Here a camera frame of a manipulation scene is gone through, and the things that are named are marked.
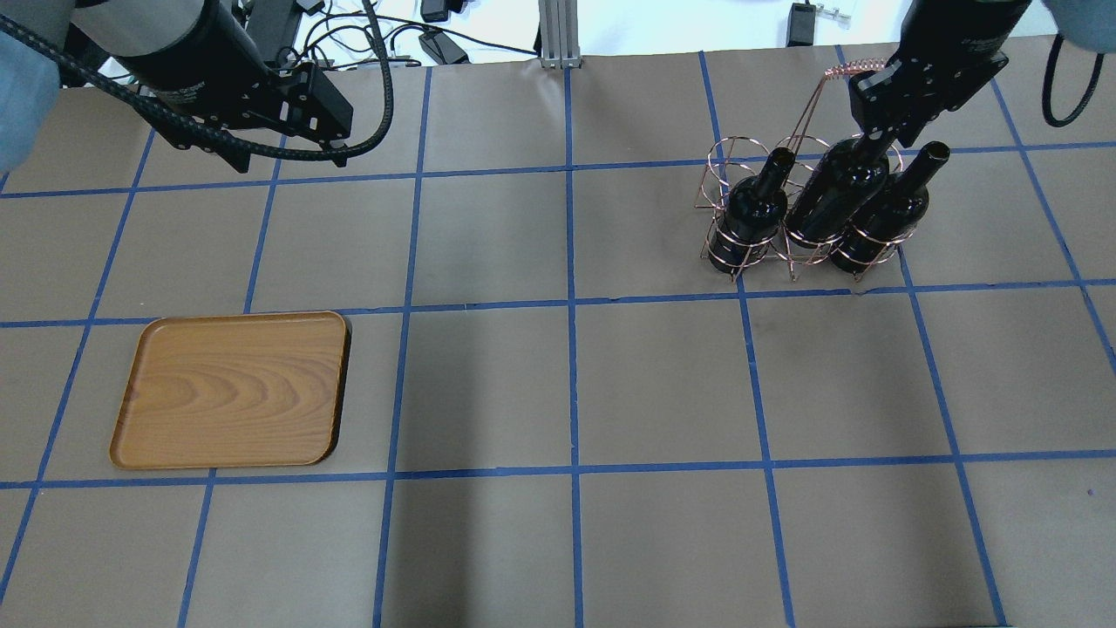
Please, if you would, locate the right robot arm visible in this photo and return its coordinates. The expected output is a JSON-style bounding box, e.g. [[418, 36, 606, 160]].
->
[[848, 1, 1115, 154]]

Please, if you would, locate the black cable right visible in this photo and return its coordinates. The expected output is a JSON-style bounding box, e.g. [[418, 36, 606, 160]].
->
[[1042, 33, 1106, 128]]

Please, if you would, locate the dark wine bottle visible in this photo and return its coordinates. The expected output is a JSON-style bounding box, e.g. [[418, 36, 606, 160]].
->
[[706, 147, 796, 276], [829, 141, 951, 276], [785, 132, 894, 248]]

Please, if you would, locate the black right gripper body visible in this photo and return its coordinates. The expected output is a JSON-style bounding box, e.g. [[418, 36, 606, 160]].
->
[[848, 36, 1009, 147]]

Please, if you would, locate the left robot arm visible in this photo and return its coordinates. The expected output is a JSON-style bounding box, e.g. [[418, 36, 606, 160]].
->
[[3, 1, 368, 174]]

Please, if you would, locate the aluminium frame post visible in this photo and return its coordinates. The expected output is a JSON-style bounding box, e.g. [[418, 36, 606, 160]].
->
[[538, 0, 583, 69]]

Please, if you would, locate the black power adapter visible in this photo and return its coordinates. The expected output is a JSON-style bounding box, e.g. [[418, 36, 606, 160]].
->
[[419, 31, 471, 66]]

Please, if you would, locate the black braided cable left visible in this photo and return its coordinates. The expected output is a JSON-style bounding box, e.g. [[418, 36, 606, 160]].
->
[[0, 0, 395, 165]]

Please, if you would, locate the wooden tray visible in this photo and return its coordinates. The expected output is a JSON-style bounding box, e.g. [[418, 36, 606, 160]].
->
[[108, 311, 350, 470]]

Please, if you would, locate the copper wire bottle basket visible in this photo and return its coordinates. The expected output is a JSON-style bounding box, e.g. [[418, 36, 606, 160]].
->
[[695, 57, 949, 281]]

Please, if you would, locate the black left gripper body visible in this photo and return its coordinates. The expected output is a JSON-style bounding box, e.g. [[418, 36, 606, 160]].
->
[[148, 62, 352, 167]]

